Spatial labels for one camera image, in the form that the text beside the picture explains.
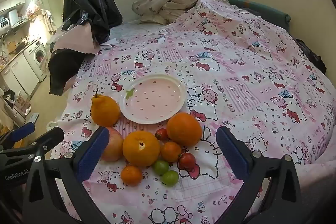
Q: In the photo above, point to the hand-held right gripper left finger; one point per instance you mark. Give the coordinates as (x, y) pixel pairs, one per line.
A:
(94, 153)

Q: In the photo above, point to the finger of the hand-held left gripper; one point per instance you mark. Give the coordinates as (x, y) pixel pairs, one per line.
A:
(50, 137)
(22, 132)

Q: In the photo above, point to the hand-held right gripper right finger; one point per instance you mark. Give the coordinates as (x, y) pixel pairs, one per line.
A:
(231, 153)

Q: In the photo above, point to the red apple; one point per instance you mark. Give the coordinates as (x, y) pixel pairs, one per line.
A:
(114, 146)

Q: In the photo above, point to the small orange tangerine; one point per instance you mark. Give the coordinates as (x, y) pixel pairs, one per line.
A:
(131, 175)
(170, 151)

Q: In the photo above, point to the pear-shaped orange with stem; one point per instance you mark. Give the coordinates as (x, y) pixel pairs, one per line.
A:
(105, 111)

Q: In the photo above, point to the large orange with pale mark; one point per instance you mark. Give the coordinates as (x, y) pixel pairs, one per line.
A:
(141, 148)

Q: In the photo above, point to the large smooth orange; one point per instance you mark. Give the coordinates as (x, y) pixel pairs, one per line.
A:
(183, 129)

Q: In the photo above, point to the small green fruit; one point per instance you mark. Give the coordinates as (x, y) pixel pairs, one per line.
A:
(161, 166)
(169, 177)

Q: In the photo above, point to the small red tomato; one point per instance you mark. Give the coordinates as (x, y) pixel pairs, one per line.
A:
(161, 134)

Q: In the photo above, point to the pink strawberry-print plate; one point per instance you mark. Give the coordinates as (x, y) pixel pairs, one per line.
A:
(155, 98)

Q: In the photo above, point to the white plastic bag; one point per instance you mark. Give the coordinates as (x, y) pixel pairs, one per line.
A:
(52, 124)

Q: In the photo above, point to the white kitchen cabinet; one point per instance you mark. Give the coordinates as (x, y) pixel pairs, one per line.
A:
(15, 74)

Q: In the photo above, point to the white washing machine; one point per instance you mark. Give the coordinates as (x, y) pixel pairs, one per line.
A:
(38, 56)

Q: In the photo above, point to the pink cartoon-print bedsheet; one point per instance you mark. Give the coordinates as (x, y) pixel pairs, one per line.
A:
(236, 69)

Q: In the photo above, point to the pink cloth with black lining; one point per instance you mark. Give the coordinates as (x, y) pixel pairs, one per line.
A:
(73, 40)

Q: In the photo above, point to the white paper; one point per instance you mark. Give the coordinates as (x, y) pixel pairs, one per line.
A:
(111, 41)

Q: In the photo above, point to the white water heater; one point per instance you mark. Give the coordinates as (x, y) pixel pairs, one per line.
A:
(12, 17)

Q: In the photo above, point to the dark bag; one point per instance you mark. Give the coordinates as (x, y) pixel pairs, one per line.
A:
(312, 56)

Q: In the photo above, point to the teal mattress edge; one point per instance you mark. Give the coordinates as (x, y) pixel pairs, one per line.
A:
(267, 14)

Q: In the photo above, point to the crumpled beige blanket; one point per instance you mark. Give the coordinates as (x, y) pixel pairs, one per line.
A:
(168, 3)

